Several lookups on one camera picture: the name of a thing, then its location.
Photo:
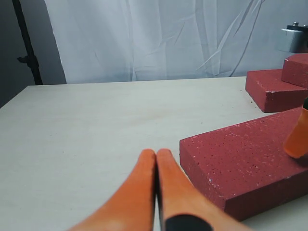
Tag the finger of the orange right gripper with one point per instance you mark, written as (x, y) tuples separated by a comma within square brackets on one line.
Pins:
[(296, 144)]

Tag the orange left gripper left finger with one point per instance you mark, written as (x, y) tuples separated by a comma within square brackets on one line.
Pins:
[(132, 206)]

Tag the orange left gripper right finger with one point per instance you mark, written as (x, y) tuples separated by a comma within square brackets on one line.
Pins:
[(182, 207)]

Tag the lone red brick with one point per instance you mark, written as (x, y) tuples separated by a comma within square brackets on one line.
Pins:
[(243, 168)]

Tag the back left base brick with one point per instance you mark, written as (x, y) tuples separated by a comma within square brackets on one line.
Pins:
[(271, 94)]

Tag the tilted red brick back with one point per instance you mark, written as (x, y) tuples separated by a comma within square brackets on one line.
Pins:
[(295, 70)]

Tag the white backdrop curtain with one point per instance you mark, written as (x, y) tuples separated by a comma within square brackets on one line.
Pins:
[(138, 40)]

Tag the black light stand pole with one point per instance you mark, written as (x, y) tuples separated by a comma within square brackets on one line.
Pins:
[(30, 59)]

